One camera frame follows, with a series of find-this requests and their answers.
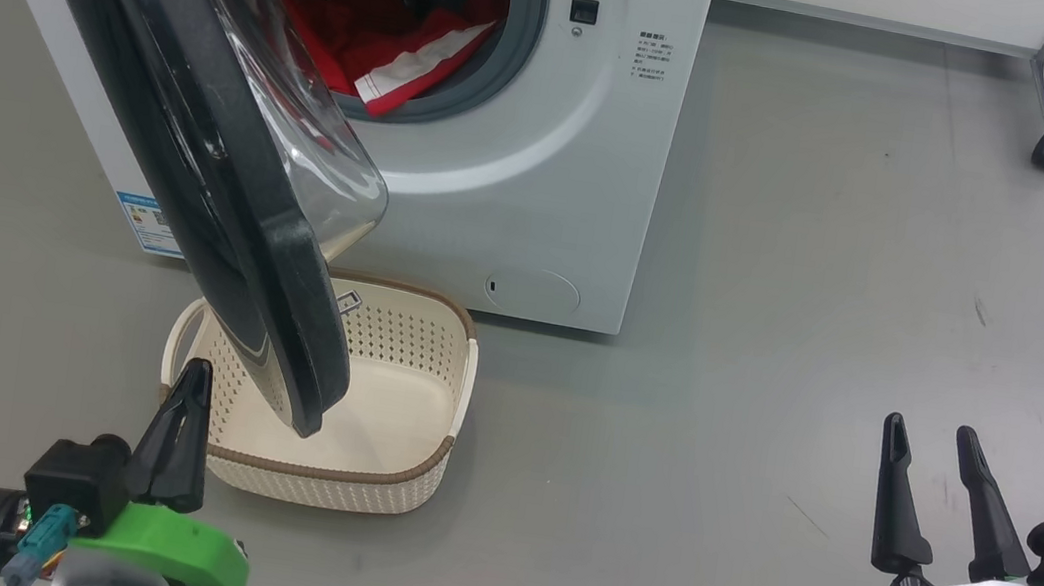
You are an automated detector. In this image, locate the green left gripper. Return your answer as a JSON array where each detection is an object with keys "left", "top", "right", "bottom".
[{"left": 66, "top": 345, "right": 276, "bottom": 586}]

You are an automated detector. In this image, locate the black round glass washer door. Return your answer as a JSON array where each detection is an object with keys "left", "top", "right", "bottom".
[{"left": 0, "top": 0, "right": 416, "bottom": 447}]

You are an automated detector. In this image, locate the red garment with white stripe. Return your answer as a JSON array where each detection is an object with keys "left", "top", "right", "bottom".
[{"left": 262, "top": 0, "right": 511, "bottom": 135}]

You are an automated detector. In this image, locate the cream perforated laundry basket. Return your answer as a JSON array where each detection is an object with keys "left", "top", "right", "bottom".
[{"left": 146, "top": 248, "right": 489, "bottom": 528}]

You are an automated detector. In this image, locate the white front-load washing machine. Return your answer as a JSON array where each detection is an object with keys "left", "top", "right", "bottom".
[{"left": 0, "top": 0, "right": 719, "bottom": 344}]

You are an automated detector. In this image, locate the blue energy label sticker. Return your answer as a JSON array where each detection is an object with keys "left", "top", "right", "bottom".
[{"left": 108, "top": 191, "right": 192, "bottom": 261}]

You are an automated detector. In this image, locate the white board panel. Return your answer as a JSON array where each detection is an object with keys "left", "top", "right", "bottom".
[{"left": 709, "top": 0, "right": 1044, "bottom": 63}]

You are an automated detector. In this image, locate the left camera cable teal connector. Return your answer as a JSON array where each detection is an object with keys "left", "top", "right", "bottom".
[{"left": 0, "top": 498, "right": 83, "bottom": 586}]

